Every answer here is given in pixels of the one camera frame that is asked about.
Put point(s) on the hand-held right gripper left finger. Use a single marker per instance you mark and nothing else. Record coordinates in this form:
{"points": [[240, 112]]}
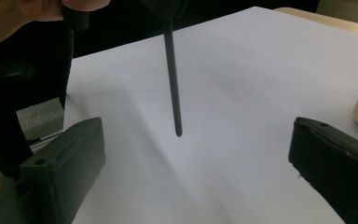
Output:
{"points": [[62, 168]]}

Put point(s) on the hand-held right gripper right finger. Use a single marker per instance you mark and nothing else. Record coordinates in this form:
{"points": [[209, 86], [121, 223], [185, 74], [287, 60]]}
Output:
{"points": [[335, 161]]}

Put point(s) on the thin black eyebrow brush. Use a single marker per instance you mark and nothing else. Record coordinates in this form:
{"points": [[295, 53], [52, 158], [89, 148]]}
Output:
{"points": [[172, 77]]}

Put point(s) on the white table mat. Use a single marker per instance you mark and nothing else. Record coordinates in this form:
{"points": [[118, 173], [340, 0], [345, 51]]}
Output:
{"points": [[230, 124]]}

